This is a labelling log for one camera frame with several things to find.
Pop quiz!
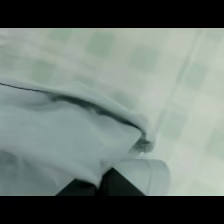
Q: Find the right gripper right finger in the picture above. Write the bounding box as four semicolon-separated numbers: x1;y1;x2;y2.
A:
97;167;147;197

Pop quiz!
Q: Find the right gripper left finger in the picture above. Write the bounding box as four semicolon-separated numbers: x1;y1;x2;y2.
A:
55;178;100;197

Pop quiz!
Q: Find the light grey shirt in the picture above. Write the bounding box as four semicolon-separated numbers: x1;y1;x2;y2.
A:
0;77;172;197

